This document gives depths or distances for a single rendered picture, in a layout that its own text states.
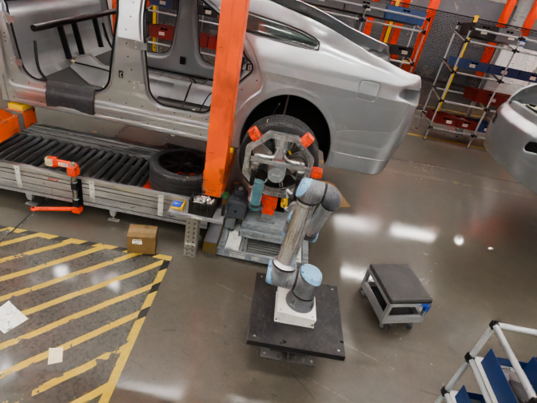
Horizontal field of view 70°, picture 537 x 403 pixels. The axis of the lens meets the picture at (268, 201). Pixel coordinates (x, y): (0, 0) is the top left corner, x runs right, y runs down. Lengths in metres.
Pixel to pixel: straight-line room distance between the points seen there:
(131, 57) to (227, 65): 1.06
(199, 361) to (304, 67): 2.28
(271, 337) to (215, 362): 0.43
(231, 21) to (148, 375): 2.24
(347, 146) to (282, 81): 0.80
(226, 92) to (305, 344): 1.74
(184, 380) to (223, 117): 1.75
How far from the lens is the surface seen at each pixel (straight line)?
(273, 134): 2.93
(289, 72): 3.23
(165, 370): 2.63
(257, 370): 2.68
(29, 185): 3.92
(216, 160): 2.99
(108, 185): 3.53
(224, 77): 2.76
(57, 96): 3.93
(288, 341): 2.46
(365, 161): 3.52
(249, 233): 3.43
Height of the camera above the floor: 2.19
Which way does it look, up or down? 31 degrees down
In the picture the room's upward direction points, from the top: 12 degrees clockwise
